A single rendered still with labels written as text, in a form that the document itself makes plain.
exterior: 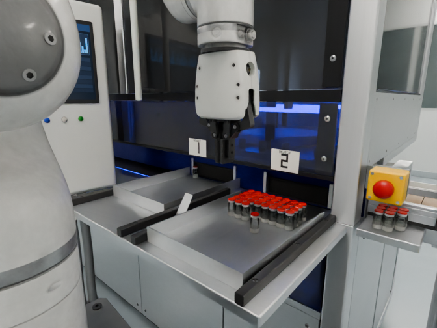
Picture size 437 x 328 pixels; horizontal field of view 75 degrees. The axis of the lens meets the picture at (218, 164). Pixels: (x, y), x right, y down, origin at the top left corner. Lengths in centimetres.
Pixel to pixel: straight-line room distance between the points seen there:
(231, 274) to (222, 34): 37
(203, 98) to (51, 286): 32
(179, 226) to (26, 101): 55
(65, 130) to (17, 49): 107
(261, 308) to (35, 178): 35
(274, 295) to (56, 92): 42
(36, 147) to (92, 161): 97
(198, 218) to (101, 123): 71
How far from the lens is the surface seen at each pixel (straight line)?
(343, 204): 77
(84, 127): 129
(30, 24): 21
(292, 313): 100
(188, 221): 73
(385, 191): 70
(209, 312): 126
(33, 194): 28
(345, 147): 74
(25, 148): 34
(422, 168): 542
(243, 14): 44
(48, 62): 21
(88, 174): 132
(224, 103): 43
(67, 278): 31
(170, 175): 111
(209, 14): 44
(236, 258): 59
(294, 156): 79
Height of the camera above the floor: 119
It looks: 13 degrees down
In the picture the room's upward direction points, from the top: straight up
